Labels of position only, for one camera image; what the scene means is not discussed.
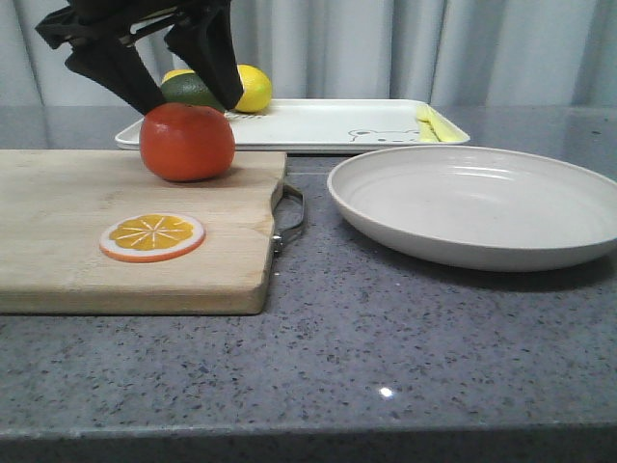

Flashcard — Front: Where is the beige round plate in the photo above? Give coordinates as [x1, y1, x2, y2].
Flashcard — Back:
[327, 146, 616, 272]

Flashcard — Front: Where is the wooden cutting board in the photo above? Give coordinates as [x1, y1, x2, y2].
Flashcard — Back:
[1, 150, 286, 314]

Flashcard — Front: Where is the yellow plastic cutlery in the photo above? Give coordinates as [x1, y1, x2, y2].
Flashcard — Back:
[416, 104, 469, 143]

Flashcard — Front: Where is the white rectangular bear tray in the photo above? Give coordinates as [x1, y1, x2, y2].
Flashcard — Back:
[114, 98, 471, 155]

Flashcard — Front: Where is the yellow lemon behind lime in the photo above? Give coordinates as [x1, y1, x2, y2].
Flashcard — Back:
[161, 68, 195, 83]

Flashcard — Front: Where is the grey curtain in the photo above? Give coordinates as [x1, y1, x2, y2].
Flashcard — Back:
[0, 0, 617, 108]

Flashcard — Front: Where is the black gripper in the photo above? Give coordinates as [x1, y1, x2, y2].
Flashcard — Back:
[36, 0, 244, 115]

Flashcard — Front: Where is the orange slice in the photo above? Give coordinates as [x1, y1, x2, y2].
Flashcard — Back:
[99, 213, 205, 263]

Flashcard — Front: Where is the green lime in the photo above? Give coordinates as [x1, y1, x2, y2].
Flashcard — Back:
[161, 73, 226, 113]

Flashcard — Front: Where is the metal cutting board handle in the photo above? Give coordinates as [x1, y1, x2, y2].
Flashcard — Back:
[272, 183, 307, 256]

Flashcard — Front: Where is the orange tangerine fruit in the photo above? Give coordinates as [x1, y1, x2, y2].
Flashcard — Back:
[139, 102, 235, 182]

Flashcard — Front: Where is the yellow lemon right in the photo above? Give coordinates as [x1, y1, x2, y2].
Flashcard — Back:
[234, 64, 273, 114]

